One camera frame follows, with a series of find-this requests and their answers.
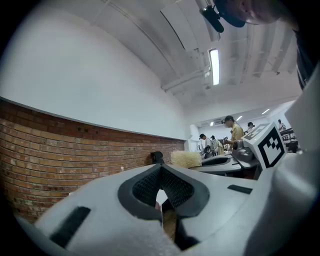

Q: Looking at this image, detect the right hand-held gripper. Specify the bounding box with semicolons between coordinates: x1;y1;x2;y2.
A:
188;122;287;177

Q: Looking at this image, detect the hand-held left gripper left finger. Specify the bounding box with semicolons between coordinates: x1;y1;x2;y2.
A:
36;163;181;256

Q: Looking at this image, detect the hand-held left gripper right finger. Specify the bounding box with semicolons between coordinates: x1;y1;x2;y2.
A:
161;163;259;256

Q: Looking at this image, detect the yellow sponge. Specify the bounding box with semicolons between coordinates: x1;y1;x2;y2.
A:
169;149;202;168

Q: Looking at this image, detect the black office chair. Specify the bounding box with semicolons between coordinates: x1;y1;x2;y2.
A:
150;151;165;165

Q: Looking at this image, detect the long ceiling light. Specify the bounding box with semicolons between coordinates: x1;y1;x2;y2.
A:
209;48;221;87

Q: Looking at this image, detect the person's black shirt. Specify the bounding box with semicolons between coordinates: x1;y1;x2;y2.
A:
291;23;318;91

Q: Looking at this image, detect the person's head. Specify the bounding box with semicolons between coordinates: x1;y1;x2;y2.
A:
238;0;298;32

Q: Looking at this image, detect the black head camera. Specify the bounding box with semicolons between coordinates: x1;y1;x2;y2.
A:
199;0;247;34

